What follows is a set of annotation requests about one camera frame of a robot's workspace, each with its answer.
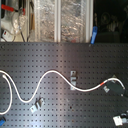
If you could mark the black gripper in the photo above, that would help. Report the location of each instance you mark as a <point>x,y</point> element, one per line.
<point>115,87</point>

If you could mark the white connector block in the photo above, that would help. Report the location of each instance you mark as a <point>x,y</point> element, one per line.
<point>121,119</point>

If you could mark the black perforated pegboard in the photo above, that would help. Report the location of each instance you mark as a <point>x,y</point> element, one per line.
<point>30,71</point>

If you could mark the blue object at corner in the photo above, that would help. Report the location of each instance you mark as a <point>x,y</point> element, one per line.
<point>2,120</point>

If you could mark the upright metal cable clip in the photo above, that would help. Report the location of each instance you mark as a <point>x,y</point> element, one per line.
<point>73,79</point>

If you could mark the blue clamp handle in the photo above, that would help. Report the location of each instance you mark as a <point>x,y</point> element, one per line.
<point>94,34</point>

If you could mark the tilted metal cable clip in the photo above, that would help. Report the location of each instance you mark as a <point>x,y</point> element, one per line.
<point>37,105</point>

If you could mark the white aluminium frame post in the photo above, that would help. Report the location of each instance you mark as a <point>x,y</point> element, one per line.
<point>57,22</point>

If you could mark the red handled tool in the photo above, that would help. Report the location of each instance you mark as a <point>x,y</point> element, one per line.
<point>11,9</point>

